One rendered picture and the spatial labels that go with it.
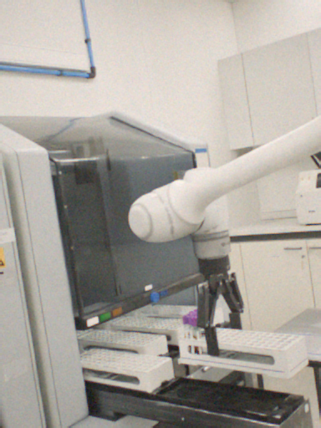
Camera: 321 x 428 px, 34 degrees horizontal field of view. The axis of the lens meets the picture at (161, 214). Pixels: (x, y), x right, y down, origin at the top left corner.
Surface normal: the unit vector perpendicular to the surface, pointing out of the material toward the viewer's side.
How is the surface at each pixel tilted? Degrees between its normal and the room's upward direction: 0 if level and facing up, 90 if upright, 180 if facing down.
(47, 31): 90
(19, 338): 90
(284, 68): 90
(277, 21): 90
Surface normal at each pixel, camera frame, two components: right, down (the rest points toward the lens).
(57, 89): 0.76, -0.08
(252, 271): -0.63, 0.14
